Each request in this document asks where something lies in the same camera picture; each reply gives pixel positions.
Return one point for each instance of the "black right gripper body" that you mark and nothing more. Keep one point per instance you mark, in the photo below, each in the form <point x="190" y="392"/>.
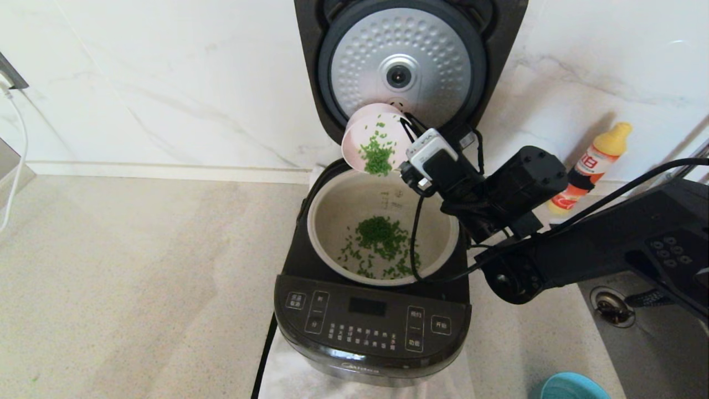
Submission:
<point x="418" y="183"/>

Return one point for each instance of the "pink bowl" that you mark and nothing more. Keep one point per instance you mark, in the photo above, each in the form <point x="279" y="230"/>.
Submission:
<point x="357" y="136"/>

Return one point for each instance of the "dark grey rice cooker lid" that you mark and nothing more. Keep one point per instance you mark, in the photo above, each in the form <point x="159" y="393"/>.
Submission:
<point x="399" y="50"/>

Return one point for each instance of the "blue bowl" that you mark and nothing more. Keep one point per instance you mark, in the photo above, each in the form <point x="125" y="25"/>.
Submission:
<point x="570" y="388"/>

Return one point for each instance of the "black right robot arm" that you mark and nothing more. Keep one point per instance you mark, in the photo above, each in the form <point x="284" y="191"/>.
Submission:
<point x="598" y="255"/>

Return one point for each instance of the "beige inner pot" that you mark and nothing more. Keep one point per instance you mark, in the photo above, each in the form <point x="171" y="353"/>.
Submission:
<point x="338" y="210"/>

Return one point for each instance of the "dark grey rice cooker body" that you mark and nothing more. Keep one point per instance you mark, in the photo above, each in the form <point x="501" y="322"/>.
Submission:
<point x="371" y="327"/>

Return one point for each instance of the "yellow orange detergent bottle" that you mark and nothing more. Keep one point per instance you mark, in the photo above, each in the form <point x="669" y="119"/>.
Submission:
<point x="590" y="163"/>

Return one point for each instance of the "metal sink drain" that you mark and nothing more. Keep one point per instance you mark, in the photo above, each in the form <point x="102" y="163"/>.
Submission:
<point x="609" y="310"/>

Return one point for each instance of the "chrome faucet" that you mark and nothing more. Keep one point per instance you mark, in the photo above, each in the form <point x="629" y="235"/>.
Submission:
<point x="695" y="158"/>

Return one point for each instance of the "stainless steel sink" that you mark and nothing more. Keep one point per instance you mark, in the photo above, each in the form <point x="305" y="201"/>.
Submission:
<point x="637" y="366"/>

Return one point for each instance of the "grey flat panel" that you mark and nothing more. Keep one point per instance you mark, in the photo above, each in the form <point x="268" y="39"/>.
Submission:
<point x="11" y="172"/>

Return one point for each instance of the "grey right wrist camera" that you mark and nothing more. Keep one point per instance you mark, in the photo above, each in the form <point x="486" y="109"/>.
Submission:
<point x="432" y="155"/>

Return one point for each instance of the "dark wall socket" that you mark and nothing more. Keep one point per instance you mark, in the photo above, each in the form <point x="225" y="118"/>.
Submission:
<point x="12" y="75"/>

